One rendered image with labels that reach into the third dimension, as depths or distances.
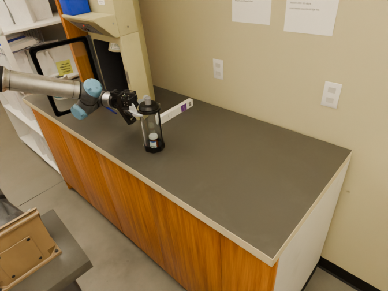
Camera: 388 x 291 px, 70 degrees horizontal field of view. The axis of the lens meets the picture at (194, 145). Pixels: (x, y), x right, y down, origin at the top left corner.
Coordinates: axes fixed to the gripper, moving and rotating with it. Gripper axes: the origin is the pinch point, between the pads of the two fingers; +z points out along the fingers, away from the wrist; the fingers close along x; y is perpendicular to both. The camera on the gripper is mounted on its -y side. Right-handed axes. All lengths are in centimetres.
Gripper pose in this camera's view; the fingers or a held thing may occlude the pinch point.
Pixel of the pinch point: (149, 111)
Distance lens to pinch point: 128.1
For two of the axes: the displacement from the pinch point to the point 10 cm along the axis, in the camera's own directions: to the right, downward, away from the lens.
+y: -0.7, -8.2, -5.7
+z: 8.8, 2.2, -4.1
